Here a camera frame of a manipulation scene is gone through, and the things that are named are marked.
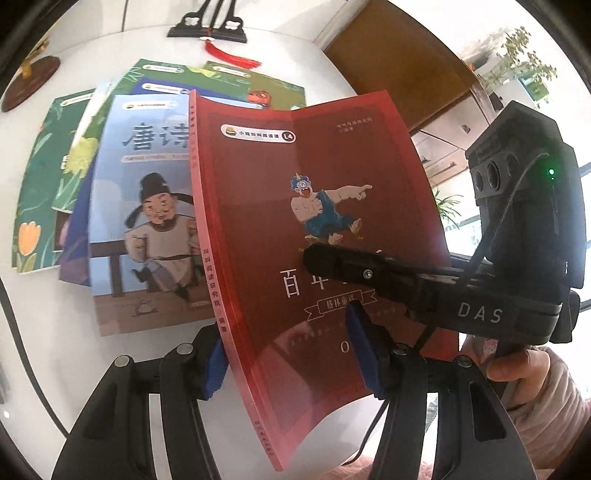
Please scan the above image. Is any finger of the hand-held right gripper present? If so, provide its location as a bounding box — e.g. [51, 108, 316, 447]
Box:
[302, 243, 462, 325]

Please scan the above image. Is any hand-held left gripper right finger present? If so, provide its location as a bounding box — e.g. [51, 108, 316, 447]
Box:
[345, 304, 539, 480]

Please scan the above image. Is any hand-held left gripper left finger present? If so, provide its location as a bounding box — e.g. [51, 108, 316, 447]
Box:
[51, 323, 229, 480]

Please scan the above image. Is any red pointing figure book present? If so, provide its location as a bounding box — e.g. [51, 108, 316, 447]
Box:
[189, 90, 460, 474]

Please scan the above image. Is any navy eagle sheep book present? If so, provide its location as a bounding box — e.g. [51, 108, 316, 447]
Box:
[59, 80, 264, 288]

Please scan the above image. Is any person's right forearm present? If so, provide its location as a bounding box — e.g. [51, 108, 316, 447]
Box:
[505, 351, 591, 462]

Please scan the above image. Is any person's right hand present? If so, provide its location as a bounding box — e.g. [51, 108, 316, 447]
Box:
[462, 335, 557, 385]

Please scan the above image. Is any long leaf green plant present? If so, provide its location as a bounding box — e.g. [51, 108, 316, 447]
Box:
[434, 191, 465, 227]

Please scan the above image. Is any potted green plant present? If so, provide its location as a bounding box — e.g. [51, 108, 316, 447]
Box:
[466, 25, 559, 104]

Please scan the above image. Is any brown wooden cabinet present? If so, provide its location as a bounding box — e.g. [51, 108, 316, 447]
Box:
[323, 0, 495, 195]

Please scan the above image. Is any light blue scholar book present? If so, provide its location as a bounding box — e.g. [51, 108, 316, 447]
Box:
[88, 95, 232, 337]

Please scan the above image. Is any red tassel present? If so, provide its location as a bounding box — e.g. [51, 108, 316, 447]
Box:
[199, 36, 264, 70]

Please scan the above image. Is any black carved fan stand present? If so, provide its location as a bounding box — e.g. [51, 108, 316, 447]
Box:
[166, 0, 250, 45]

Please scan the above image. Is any green yellow flower book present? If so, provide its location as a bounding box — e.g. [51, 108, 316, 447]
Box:
[51, 58, 211, 254]

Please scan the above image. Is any black cable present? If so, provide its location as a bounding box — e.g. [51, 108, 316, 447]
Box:
[0, 279, 68, 432]
[344, 154, 555, 467]

